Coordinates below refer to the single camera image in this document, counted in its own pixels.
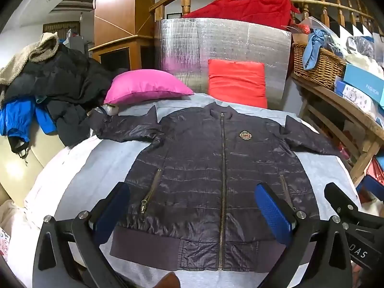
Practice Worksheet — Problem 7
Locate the pink pillow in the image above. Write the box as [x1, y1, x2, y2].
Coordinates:
[103, 69, 195, 105]

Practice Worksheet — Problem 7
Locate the blue jacket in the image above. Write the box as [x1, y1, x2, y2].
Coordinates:
[0, 97, 57, 144]

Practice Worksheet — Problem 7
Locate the red box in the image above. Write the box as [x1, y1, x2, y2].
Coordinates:
[357, 156, 384, 204]

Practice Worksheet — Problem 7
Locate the red-orange pillow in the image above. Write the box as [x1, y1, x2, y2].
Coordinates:
[208, 59, 268, 109]

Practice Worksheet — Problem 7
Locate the dark quilted jacket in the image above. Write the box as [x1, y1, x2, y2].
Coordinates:
[90, 101, 350, 273]

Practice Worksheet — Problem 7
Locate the red blanket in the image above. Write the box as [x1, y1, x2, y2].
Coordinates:
[181, 0, 300, 30]

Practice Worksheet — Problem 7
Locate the wooden table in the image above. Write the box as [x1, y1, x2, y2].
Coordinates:
[291, 73, 384, 186]

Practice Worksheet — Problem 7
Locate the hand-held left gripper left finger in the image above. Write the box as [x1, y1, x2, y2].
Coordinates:
[32, 182, 132, 288]

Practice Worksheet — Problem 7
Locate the wicker basket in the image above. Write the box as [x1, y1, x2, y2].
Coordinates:
[292, 42, 347, 90]

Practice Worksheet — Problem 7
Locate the light blue box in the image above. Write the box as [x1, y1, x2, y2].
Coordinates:
[343, 63, 384, 107]

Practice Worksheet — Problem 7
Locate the plastic-wrapped bedding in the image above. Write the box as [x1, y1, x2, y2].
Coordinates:
[345, 34, 384, 66]

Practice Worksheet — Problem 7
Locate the clear plastic bag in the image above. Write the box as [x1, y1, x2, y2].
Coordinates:
[101, 104, 120, 116]

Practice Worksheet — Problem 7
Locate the silver foil mat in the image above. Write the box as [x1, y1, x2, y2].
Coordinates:
[154, 18, 292, 110]

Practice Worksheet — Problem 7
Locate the grey bed sheet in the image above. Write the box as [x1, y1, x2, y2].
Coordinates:
[25, 92, 362, 288]

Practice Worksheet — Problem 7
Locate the wooden stair railing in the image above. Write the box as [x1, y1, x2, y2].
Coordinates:
[149, 0, 378, 27]

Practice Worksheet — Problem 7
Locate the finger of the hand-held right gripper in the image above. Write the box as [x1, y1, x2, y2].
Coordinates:
[324, 182, 365, 225]

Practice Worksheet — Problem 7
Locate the beige fleece garment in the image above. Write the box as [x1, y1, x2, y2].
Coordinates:
[0, 32, 60, 86]

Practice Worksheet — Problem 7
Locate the blue cloth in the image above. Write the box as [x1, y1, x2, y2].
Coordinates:
[301, 29, 329, 69]

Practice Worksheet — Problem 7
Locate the wooden cabinet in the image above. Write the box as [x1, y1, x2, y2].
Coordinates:
[88, 0, 156, 72]

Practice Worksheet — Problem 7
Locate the cream sofa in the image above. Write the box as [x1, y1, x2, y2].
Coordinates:
[0, 120, 66, 207]

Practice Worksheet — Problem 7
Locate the white quilt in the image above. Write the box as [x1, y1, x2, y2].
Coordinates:
[0, 201, 39, 288]

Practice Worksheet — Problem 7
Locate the white patterned box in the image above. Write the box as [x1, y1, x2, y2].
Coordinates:
[334, 79, 380, 117]

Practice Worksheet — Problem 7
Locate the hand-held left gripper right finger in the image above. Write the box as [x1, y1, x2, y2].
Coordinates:
[254, 182, 354, 288]

